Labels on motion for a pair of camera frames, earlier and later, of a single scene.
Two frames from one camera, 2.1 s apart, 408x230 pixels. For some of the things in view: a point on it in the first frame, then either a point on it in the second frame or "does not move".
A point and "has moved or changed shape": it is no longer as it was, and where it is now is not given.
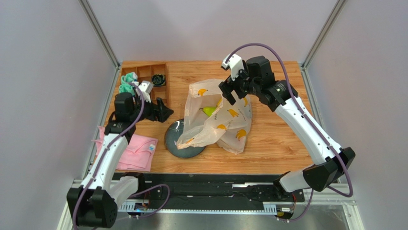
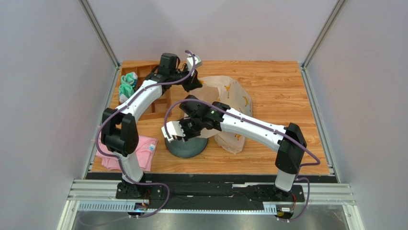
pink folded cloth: [137, 155] does not move
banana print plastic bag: [229, 126] has moved or changed shape
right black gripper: [234, 85] -> [184, 128]
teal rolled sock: [126, 86] does not move
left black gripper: [159, 112] -> [193, 83]
